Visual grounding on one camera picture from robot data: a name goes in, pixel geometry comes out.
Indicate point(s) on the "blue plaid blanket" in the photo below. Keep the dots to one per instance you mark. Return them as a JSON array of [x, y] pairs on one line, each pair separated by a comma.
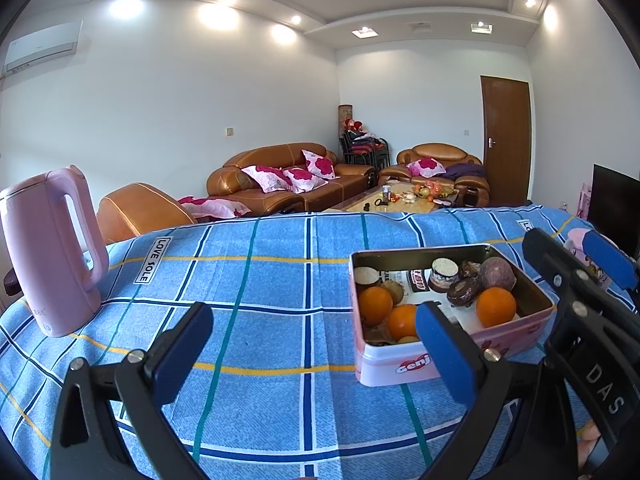
[[280, 285]]

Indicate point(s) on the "brown leather sofa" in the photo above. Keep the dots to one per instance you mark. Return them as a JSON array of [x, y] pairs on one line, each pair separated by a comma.
[[225, 182]]

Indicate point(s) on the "rounded brown leather seat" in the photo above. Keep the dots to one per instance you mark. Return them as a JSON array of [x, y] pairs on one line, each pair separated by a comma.
[[140, 210]]

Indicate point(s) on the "square ceiling lamp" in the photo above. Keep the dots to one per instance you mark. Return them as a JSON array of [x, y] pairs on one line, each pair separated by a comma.
[[481, 26], [364, 31]]

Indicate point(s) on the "tall patterned floor vase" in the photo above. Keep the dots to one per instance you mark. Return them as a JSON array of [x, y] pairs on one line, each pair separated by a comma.
[[345, 111]]

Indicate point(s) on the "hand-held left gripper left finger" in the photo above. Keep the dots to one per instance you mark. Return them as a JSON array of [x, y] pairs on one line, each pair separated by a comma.
[[180, 355]]

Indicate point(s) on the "purple blanket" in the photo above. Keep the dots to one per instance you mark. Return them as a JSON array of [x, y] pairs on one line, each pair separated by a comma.
[[465, 170]]

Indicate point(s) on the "stack of dark chairs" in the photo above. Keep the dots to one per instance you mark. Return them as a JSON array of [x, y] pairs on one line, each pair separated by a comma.
[[362, 147]]

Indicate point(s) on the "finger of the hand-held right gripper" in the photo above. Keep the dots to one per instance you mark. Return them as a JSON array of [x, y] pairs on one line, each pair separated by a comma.
[[542, 250], [607, 260]]

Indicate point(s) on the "pink gift bag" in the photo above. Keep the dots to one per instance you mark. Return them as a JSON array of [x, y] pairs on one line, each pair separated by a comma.
[[585, 200]]

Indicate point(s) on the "dark brown round fruit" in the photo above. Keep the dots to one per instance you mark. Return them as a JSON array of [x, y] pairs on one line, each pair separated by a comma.
[[465, 291]]

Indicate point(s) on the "pink cartoon cup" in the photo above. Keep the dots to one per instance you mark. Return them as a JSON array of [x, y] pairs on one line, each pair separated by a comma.
[[574, 242]]

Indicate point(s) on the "pink floral pillow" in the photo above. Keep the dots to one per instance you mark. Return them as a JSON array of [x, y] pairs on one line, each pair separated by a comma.
[[265, 178], [320, 162], [215, 206], [425, 166], [304, 179]]

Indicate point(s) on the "dark wooden furniture edge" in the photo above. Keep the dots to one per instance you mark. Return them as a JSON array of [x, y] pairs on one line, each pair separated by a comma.
[[10, 282]]

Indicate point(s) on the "pink electric kettle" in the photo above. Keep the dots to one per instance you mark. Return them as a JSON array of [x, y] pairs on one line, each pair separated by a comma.
[[40, 260]]

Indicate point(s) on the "person's right hand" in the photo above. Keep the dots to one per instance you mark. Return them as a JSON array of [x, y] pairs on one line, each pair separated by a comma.
[[589, 442]]

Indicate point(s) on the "pile of snacks and oranges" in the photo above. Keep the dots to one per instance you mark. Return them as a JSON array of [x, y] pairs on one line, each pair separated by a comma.
[[432, 190]]

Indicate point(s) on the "small orange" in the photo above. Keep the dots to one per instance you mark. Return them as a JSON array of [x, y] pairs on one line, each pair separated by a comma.
[[404, 321]]

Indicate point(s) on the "pink tin box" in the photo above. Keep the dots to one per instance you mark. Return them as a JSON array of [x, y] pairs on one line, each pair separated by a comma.
[[390, 365]]

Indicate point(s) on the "brown fruit with cut top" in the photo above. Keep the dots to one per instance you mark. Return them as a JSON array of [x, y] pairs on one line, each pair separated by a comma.
[[444, 272], [367, 276]]

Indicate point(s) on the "brown wooden door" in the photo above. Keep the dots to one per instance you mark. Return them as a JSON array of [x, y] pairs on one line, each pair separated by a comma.
[[505, 135]]

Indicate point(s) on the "black television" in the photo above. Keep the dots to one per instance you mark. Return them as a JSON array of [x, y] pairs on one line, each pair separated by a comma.
[[615, 195]]

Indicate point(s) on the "wooden coffee table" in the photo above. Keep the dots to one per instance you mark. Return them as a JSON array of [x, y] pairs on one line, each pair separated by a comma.
[[395, 206]]

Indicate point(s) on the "purple passion fruit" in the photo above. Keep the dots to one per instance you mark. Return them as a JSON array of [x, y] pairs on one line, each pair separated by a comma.
[[496, 272]]

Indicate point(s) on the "red plush toy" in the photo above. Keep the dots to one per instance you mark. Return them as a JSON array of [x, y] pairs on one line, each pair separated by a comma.
[[353, 125]]

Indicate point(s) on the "white air conditioner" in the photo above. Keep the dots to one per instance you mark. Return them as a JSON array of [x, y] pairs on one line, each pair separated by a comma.
[[45, 47]]

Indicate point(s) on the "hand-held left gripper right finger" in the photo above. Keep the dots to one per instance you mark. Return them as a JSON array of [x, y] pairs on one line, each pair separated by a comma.
[[445, 355]]

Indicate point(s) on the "brown leather armchair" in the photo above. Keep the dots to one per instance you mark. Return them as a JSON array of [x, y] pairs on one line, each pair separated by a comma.
[[440, 152]]

